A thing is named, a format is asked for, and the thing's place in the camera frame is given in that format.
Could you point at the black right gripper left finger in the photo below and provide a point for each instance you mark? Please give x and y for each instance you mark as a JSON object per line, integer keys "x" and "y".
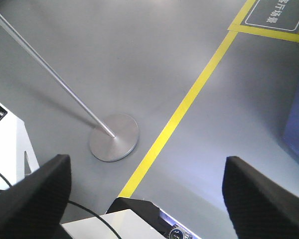
{"x": 33, "y": 208}

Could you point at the grey floor sign plate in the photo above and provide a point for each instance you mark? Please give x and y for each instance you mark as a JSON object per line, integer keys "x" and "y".
{"x": 274, "y": 14}

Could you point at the silver pole stand round base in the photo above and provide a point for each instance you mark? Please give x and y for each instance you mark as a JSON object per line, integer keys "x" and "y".
{"x": 113, "y": 138}

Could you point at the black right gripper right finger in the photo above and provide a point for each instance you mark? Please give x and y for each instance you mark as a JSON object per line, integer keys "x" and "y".
{"x": 258, "y": 207}

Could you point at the white robot base body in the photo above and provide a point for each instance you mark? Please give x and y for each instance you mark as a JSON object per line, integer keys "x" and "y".
{"x": 16, "y": 152}

